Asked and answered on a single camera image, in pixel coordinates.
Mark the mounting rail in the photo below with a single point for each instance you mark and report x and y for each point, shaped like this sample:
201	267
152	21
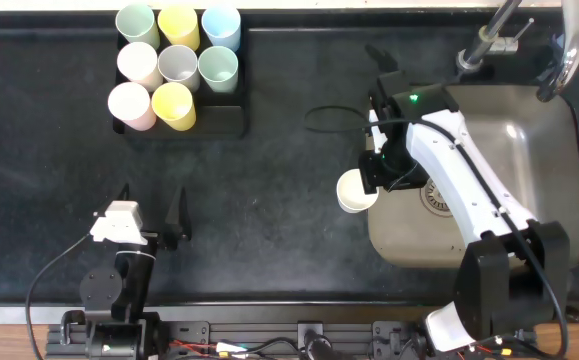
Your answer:
249	332

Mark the white cup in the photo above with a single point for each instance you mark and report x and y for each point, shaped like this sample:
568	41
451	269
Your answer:
351	195

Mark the blue cup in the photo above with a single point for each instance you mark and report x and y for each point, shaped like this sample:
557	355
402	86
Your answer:
221	25

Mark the steel sink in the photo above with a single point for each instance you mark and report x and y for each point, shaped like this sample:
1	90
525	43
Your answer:
539	150

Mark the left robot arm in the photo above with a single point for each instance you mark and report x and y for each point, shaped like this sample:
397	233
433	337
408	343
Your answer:
136	280

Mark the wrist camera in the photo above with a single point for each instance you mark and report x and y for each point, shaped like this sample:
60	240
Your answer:
376	132
119	222

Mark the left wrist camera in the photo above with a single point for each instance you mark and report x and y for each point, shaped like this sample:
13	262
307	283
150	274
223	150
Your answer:
119	222

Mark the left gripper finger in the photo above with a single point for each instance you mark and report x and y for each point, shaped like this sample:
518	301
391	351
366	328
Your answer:
179	220
125	194

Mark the pink cup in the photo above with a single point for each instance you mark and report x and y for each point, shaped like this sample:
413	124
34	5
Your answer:
129	102

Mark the grey cup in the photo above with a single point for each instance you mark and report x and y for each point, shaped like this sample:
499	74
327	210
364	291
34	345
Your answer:
178	64

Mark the green cup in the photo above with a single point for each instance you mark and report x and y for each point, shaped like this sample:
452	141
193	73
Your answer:
136	22
218	65

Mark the black tray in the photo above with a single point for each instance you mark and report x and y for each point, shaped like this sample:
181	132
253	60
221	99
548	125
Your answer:
221	120

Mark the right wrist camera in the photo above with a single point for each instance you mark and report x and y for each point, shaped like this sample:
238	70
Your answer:
376	132

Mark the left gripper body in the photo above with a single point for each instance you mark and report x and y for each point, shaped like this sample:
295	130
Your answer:
155	239

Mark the steel tap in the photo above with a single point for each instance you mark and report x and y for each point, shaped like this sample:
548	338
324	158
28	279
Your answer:
475	50

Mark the beige cup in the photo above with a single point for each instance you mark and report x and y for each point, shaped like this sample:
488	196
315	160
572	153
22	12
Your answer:
138	61

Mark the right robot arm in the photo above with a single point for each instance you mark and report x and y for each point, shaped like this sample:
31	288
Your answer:
449	165

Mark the yellow cup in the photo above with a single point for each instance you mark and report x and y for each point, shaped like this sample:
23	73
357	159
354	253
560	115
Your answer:
172	102
179	24

